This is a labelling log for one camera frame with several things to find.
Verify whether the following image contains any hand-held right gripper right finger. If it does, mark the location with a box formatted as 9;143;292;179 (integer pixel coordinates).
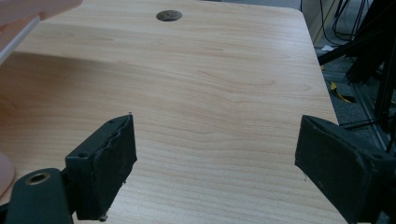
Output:
294;114;396;224

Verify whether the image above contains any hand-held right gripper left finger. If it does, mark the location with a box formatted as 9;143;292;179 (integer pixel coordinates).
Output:
64;113;138;223

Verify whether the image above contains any yellow floor tape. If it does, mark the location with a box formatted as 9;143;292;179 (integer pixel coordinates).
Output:
329;81;357;105

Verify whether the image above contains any black metal stand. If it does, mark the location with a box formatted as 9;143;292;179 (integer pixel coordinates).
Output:
317;0;396;132

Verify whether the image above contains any thin black cable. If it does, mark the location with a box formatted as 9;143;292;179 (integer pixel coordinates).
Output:
338;116;396;131

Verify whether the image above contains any black cables bundle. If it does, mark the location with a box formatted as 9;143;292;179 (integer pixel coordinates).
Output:
319;0;376;47

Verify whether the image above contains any round table cable hole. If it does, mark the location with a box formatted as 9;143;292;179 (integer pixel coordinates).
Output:
155;9;184;22

